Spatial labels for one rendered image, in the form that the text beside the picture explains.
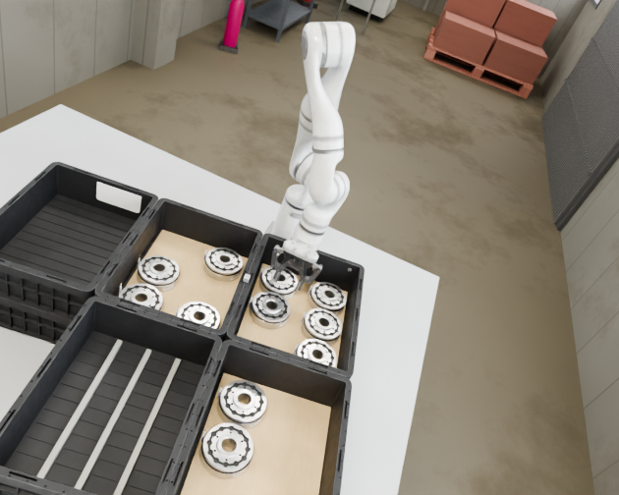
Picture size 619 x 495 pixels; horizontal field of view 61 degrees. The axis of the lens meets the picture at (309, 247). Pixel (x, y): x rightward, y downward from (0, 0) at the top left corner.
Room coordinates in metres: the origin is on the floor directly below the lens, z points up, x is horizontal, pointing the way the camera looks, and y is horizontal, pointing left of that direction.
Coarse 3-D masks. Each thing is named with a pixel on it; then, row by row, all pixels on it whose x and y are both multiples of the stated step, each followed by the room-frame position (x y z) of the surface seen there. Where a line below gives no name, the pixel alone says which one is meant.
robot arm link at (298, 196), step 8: (304, 160) 1.27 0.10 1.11; (304, 168) 1.26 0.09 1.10; (296, 176) 1.26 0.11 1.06; (304, 176) 1.25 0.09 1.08; (304, 184) 1.25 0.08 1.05; (288, 192) 1.28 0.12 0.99; (296, 192) 1.28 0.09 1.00; (304, 192) 1.25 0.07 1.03; (288, 200) 1.27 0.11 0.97; (296, 200) 1.25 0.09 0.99; (304, 200) 1.25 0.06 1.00; (296, 208) 1.26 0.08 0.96; (304, 208) 1.26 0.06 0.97
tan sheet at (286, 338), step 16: (256, 288) 1.03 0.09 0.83; (304, 288) 1.10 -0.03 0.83; (304, 304) 1.03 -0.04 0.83; (288, 320) 0.96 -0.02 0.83; (240, 336) 0.85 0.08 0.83; (256, 336) 0.87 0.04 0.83; (272, 336) 0.89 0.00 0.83; (288, 336) 0.91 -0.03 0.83; (304, 336) 0.93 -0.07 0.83; (288, 352) 0.86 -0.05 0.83; (336, 352) 0.92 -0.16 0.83
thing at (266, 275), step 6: (264, 270) 1.07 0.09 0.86; (270, 270) 1.08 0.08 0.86; (282, 270) 1.10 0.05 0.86; (288, 270) 1.10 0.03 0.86; (264, 276) 1.05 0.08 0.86; (270, 276) 1.06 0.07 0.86; (288, 276) 1.08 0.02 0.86; (294, 276) 1.09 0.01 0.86; (264, 282) 1.03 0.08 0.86; (270, 282) 1.03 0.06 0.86; (288, 282) 1.06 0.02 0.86; (294, 282) 1.07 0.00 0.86; (270, 288) 1.01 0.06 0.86; (276, 288) 1.02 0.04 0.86; (282, 288) 1.03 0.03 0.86; (288, 288) 1.04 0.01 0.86; (294, 288) 1.05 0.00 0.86
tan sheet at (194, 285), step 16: (160, 240) 1.06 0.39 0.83; (176, 240) 1.09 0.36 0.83; (192, 240) 1.11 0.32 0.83; (144, 256) 0.98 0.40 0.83; (176, 256) 1.02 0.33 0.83; (192, 256) 1.05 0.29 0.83; (192, 272) 0.99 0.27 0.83; (176, 288) 0.92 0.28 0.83; (192, 288) 0.94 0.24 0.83; (208, 288) 0.96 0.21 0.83; (224, 288) 0.98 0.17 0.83; (176, 304) 0.87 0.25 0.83; (224, 304) 0.93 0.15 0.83
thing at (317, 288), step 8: (312, 288) 1.07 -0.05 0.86; (320, 288) 1.09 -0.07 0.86; (336, 288) 1.11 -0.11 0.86; (312, 296) 1.05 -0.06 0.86; (320, 296) 1.06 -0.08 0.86; (344, 296) 1.09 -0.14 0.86; (320, 304) 1.02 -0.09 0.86; (328, 304) 1.04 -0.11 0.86; (336, 304) 1.05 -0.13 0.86; (344, 304) 1.06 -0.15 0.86
